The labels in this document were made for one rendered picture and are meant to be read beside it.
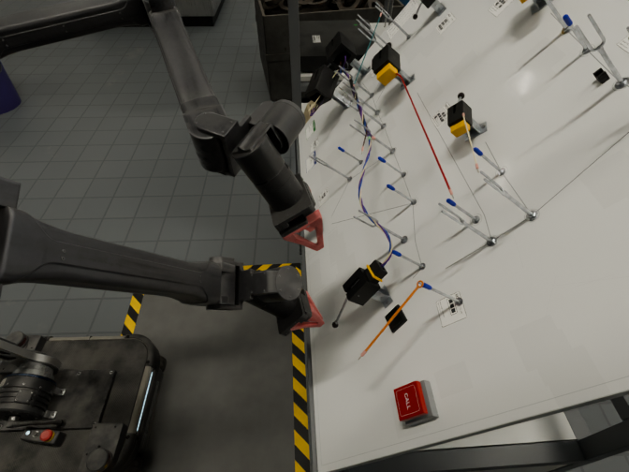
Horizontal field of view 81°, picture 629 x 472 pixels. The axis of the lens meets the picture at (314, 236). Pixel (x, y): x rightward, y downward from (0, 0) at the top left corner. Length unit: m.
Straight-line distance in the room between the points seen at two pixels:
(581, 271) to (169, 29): 0.76
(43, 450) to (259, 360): 0.85
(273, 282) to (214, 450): 1.29
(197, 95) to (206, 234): 1.82
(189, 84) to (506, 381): 0.64
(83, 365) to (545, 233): 1.69
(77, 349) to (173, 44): 1.44
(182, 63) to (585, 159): 0.64
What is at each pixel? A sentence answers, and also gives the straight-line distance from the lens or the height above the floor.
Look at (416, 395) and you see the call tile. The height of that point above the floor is 1.13.
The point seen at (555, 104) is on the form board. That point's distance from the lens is 0.77.
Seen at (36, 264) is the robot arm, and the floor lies 1.48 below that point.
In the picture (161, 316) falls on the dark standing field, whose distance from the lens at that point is 2.12.
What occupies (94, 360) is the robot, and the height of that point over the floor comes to 0.24.
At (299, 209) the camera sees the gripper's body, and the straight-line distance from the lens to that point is 0.53.
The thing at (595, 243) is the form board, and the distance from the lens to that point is 0.62.
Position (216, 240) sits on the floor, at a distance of 2.34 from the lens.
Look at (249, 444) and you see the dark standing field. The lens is 1.79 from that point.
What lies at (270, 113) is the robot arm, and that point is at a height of 1.44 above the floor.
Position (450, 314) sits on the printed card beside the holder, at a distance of 0.68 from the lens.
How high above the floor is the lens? 1.73
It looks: 49 degrees down
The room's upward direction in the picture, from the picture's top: straight up
